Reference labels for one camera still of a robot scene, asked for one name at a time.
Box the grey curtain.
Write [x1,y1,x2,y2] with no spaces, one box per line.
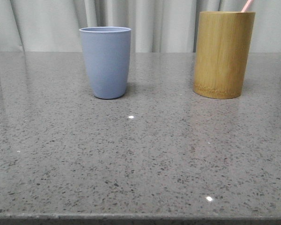
[0,0,281,53]

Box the pink chopstick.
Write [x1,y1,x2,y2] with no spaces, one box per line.
[241,0,254,13]

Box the bamboo wooden cup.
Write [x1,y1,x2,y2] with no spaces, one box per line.
[193,11,255,99]

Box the blue plastic cup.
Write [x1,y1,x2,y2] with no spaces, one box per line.
[79,27,132,99]

